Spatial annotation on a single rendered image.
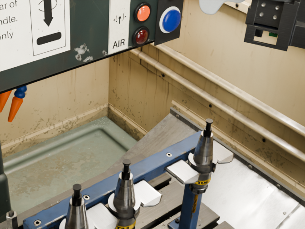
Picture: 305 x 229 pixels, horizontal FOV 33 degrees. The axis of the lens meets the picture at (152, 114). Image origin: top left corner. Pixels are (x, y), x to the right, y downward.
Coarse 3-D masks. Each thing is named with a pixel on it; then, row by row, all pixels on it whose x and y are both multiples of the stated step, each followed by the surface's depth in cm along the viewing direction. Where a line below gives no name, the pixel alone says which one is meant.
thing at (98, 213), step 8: (88, 208) 98; (96, 208) 99; (104, 208) 99; (88, 216) 97; (96, 216) 97; (104, 216) 97; (112, 216) 97; (96, 224) 95; (104, 224) 95; (112, 224) 96
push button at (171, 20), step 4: (168, 12) 65; (172, 12) 65; (176, 12) 65; (164, 16) 65; (168, 16) 65; (172, 16) 65; (176, 16) 66; (180, 16) 66; (164, 20) 65; (168, 20) 65; (172, 20) 66; (176, 20) 66; (180, 20) 67; (164, 24) 65; (168, 24) 65; (172, 24) 66; (176, 24) 66; (164, 28) 66; (168, 28) 66; (172, 28) 66; (176, 28) 67
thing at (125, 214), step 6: (138, 198) 100; (108, 204) 98; (138, 204) 99; (114, 210) 97; (120, 210) 97; (126, 210) 97; (132, 210) 98; (138, 210) 99; (120, 216) 97; (126, 216) 97; (132, 216) 99; (120, 222) 98; (126, 222) 98
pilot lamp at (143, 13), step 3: (144, 6) 62; (147, 6) 62; (141, 9) 61; (144, 9) 62; (147, 9) 62; (138, 12) 62; (141, 12) 62; (144, 12) 62; (147, 12) 62; (138, 15) 62; (141, 15) 62; (144, 15) 62; (147, 15) 62; (138, 18) 62; (141, 18) 62; (144, 18) 62
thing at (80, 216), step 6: (72, 204) 88; (84, 204) 89; (72, 210) 89; (78, 210) 89; (84, 210) 90; (72, 216) 89; (78, 216) 89; (84, 216) 90; (66, 222) 91; (72, 222) 90; (78, 222) 90; (84, 222) 91; (66, 228) 91; (72, 228) 90; (78, 228) 90; (84, 228) 91
